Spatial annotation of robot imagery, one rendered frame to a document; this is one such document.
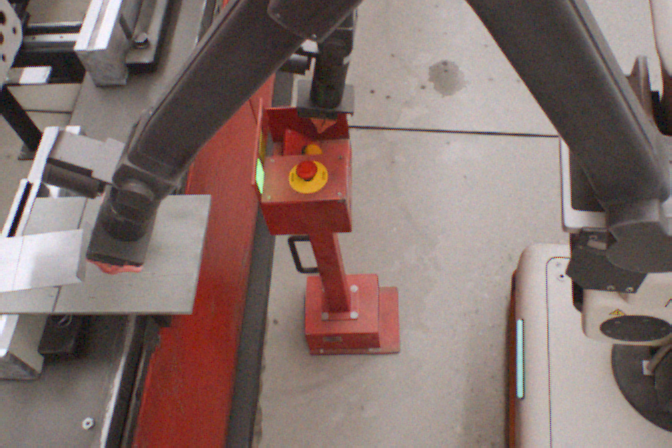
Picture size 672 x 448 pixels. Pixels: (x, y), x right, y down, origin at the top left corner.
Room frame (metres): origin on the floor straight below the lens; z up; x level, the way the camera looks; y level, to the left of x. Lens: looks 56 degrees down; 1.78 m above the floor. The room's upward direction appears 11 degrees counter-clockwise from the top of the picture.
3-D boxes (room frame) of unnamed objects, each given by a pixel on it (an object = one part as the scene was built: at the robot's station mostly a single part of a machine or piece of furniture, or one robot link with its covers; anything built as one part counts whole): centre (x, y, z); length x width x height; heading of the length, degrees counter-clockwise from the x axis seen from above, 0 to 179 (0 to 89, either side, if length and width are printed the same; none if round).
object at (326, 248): (0.77, 0.05, 0.39); 0.05 x 0.05 x 0.54; 80
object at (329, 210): (0.77, 0.05, 0.75); 0.20 x 0.16 x 0.18; 170
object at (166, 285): (0.50, 0.33, 1.00); 0.26 x 0.18 x 0.01; 78
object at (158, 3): (1.12, 0.29, 0.89); 0.30 x 0.05 x 0.03; 168
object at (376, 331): (0.77, 0.02, 0.06); 0.25 x 0.20 x 0.12; 80
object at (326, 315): (0.77, 0.05, 0.13); 0.10 x 0.10 x 0.01; 80
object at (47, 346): (0.56, 0.41, 0.89); 0.30 x 0.05 x 0.03; 168
